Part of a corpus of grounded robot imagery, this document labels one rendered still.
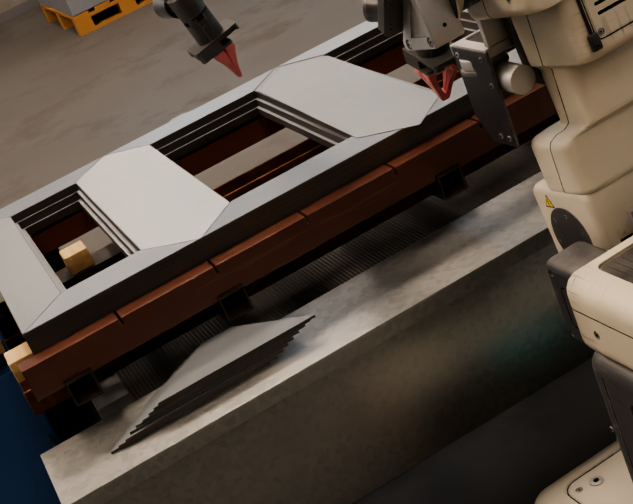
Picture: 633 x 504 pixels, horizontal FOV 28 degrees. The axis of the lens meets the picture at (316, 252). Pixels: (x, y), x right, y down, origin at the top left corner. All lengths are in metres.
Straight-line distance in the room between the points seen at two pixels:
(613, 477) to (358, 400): 0.46
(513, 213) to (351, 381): 0.41
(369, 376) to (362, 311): 0.19
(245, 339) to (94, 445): 0.30
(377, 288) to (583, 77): 0.55
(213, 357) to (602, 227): 0.66
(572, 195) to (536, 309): 0.50
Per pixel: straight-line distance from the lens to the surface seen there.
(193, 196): 2.35
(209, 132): 2.79
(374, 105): 2.41
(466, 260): 2.12
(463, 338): 2.31
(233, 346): 2.08
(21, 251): 2.50
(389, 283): 2.15
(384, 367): 2.25
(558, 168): 1.91
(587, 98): 1.85
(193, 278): 2.11
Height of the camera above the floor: 1.62
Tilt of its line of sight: 23 degrees down
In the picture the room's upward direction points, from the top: 24 degrees counter-clockwise
